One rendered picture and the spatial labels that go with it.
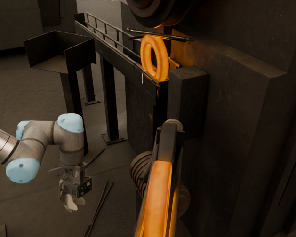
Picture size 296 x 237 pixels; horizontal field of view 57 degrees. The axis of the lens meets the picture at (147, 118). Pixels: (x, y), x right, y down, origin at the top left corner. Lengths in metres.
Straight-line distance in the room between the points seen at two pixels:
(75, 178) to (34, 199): 0.68
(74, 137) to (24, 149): 0.16
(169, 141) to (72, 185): 0.44
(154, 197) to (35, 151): 0.43
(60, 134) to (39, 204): 0.75
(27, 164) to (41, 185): 0.89
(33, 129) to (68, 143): 0.11
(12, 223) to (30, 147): 0.78
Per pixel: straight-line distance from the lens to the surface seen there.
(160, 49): 0.97
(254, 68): 0.73
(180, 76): 0.81
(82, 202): 1.03
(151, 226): 0.48
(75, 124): 0.85
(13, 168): 0.77
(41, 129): 0.88
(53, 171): 1.01
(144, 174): 0.82
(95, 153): 1.75
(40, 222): 1.49
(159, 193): 0.47
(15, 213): 1.57
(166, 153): 0.58
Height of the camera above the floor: 1.14
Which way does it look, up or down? 34 degrees down
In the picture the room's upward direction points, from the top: straight up
